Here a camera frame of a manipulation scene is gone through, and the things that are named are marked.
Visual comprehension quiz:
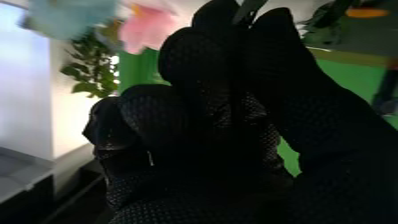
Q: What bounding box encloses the dark mat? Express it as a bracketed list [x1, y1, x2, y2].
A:
[340, 0, 398, 61]

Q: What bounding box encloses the green leafy plant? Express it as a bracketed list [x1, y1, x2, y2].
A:
[59, 31, 123, 99]

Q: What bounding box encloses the green sprig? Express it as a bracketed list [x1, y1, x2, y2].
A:
[299, 1, 360, 48]

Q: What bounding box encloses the pink flower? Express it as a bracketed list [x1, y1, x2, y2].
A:
[116, 0, 200, 55]

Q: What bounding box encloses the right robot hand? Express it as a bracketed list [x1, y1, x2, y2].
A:
[81, 0, 398, 224]

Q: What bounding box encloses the pale blue flower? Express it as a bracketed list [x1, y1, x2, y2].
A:
[20, 0, 123, 41]

